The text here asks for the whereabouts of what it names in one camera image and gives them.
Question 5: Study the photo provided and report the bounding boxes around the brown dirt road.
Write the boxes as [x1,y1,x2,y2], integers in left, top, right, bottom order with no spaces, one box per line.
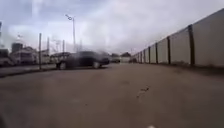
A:
[0,62,224,128]

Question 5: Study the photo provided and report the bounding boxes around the row of poles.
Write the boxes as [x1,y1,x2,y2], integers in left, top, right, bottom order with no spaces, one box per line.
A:
[37,32,67,71]

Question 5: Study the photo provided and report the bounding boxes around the long grey panel wall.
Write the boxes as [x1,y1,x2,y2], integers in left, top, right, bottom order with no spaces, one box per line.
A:
[131,8,224,69]

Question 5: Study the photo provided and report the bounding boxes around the street lamp pole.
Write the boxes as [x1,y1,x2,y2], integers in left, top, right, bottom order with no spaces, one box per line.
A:
[64,13,78,53]

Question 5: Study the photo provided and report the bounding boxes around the dark car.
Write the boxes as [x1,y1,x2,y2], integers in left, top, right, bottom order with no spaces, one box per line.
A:
[55,50,111,71]

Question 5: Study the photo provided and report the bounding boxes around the low distant buildings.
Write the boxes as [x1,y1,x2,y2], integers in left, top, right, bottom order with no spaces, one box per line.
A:
[0,41,73,67]

